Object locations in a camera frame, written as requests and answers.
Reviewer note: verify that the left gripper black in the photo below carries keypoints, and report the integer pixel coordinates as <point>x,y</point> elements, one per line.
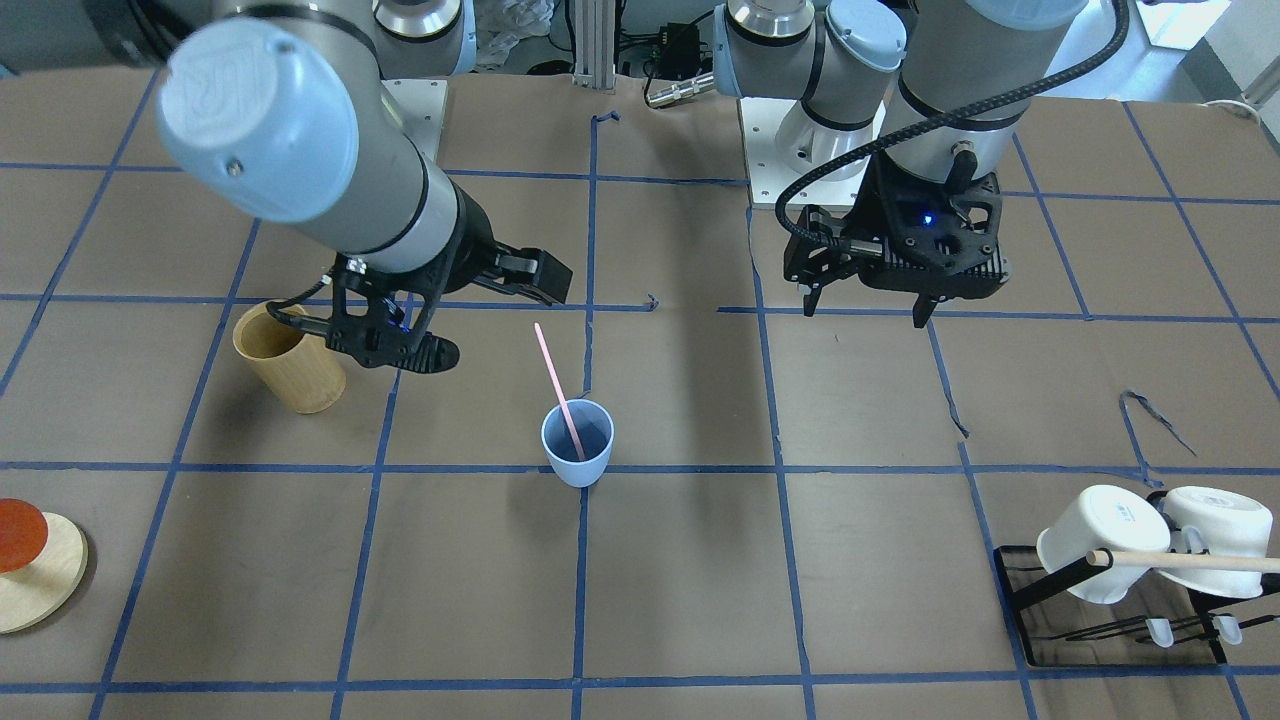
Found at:
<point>882,207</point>

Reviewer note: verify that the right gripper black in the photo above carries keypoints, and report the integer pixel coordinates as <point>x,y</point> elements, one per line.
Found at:
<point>468,240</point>

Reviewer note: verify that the pink chopstick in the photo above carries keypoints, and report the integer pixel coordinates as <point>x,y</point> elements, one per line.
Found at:
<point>558,389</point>

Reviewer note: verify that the light blue plastic cup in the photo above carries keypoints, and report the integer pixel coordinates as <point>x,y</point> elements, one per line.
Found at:
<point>597,433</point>

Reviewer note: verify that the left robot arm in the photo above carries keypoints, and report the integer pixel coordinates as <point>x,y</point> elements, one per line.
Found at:
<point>901,112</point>

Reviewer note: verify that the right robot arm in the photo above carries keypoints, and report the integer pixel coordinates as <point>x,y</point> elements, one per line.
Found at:
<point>282,107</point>

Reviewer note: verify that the bamboo cylinder holder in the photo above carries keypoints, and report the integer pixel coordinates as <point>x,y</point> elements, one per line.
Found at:
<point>297,367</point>

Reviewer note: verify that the orange tag on stand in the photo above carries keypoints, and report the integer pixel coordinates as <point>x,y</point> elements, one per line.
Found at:
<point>24,534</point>

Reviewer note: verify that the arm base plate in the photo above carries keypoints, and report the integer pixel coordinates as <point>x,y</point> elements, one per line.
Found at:
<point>418,108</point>
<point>781,143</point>

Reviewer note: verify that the black wire mug rack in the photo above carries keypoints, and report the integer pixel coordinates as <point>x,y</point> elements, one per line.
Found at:
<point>1113,609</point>

